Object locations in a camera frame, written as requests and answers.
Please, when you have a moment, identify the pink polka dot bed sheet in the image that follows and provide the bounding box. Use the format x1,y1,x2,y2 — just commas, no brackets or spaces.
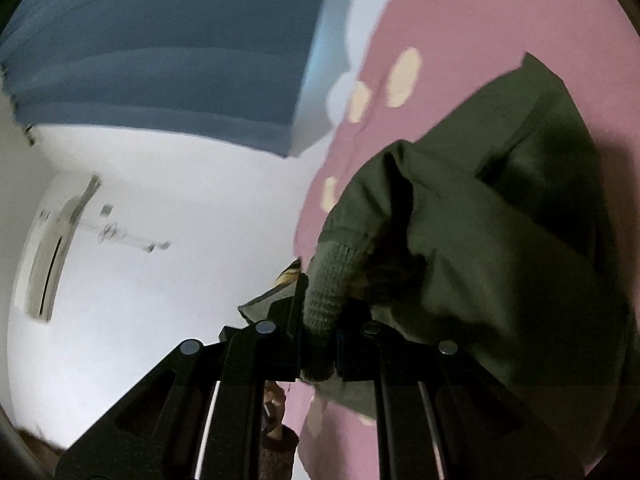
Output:
290,0,640,480

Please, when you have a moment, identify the blue curtain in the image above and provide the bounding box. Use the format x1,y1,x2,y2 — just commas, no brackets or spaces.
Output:
0,0,333,161

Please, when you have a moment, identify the white air conditioner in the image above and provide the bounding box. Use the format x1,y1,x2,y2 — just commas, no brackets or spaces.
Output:
12,195,83,321

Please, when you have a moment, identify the person's left hand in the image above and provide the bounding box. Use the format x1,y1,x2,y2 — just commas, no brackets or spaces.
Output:
262,380,287,436

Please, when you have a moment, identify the metal wall fixture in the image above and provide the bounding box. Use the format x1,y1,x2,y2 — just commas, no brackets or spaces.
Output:
75,175,172,256

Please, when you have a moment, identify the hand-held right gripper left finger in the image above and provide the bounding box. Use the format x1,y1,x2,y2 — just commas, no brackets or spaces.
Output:
55,260,308,480

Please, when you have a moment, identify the olive green sweatshirt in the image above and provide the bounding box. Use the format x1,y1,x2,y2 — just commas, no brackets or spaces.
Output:
299,52,633,428

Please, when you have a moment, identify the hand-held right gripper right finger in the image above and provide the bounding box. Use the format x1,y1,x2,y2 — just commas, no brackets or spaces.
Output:
336,300,586,480

